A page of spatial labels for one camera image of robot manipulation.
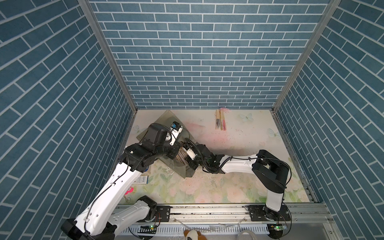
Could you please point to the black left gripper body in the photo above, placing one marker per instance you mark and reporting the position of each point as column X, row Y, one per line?
column 165, row 146

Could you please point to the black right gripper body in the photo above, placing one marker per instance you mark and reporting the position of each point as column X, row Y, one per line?
column 196, row 163

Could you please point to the olive green canvas tote bag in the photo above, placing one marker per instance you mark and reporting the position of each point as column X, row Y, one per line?
column 166, row 119

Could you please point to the brown folding fan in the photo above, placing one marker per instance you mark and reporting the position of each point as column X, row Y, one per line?
column 182, row 157

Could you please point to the black patterned bamboo folding fan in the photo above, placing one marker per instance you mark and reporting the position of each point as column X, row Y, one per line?
column 218, row 119

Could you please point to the pink folding fan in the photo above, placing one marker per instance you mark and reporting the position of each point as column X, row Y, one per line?
column 223, row 111

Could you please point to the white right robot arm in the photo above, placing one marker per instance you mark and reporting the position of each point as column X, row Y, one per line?
column 273, row 173

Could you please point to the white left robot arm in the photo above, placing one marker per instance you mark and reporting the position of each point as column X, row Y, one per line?
column 98, row 221

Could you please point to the white blue small box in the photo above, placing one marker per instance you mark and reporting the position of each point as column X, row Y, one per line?
column 142, row 180

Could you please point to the brown plush toy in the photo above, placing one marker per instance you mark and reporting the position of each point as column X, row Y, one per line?
column 194, row 235

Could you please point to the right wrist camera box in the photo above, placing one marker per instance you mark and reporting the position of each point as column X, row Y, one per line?
column 191, row 154

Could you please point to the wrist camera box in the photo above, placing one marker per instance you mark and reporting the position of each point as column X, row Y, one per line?
column 191, row 154
column 175, row 129

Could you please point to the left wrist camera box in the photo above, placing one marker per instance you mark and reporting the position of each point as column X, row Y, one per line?
column 175, row 129

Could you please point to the pink keychain toy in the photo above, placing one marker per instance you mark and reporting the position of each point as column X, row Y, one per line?
column 130, row 190

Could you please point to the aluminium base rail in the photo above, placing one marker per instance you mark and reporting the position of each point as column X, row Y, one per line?
column 305, row 213

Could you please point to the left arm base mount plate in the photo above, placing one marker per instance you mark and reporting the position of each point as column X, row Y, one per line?
column 160, row 214

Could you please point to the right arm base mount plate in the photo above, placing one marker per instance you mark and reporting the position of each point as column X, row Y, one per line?
column 260, row 213

